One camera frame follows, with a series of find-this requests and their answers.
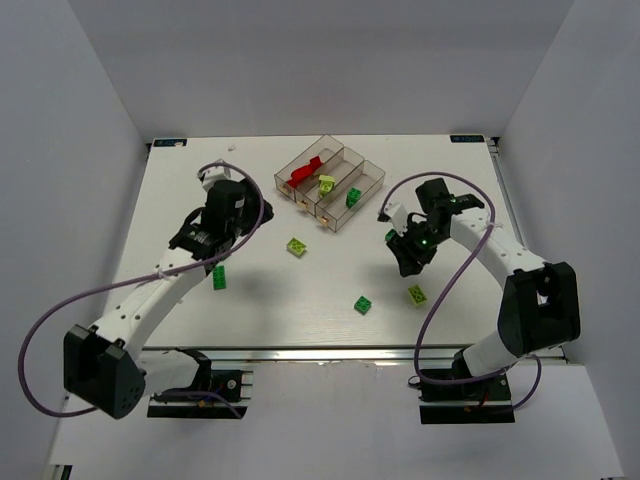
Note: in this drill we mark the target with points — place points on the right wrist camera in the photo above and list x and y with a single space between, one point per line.
396 214

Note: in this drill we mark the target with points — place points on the left blue label sticker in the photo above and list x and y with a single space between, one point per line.
169 143

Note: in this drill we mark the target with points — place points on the red L lego stack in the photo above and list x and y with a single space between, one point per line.
302 173

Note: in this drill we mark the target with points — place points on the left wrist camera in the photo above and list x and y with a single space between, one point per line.
209 174

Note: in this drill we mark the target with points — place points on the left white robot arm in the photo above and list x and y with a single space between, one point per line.
106 365

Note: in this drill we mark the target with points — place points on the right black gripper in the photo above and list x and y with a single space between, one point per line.
409 248

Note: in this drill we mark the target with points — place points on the far clear plastic bin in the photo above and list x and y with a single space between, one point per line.
325 147

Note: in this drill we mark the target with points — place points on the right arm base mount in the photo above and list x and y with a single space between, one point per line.
486 402

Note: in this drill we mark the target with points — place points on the green lego from stack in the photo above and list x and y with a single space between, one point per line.
352 197

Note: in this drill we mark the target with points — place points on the long green lego brick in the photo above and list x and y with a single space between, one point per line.
219 277

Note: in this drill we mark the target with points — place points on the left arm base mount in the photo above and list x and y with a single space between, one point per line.
187 384

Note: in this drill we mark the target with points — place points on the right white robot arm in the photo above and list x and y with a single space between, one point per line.
539 308

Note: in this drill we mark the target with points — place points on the near clear plastic bin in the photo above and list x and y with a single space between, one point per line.
331 210

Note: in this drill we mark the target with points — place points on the lime curved lego brick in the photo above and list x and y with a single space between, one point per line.
326 185

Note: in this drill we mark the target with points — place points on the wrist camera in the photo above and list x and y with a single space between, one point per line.
396 214
209 174

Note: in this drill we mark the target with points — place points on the blue label sticker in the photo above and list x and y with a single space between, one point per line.
169 143
466 138

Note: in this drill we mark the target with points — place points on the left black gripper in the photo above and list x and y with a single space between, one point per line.
255 211

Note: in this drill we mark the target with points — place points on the right blue label sticker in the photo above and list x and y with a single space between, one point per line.
466 138

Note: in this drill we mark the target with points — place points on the green lego brick bottom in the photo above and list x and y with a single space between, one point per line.
362 305

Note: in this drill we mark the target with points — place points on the aluminium front rail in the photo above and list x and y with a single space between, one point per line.
338 354

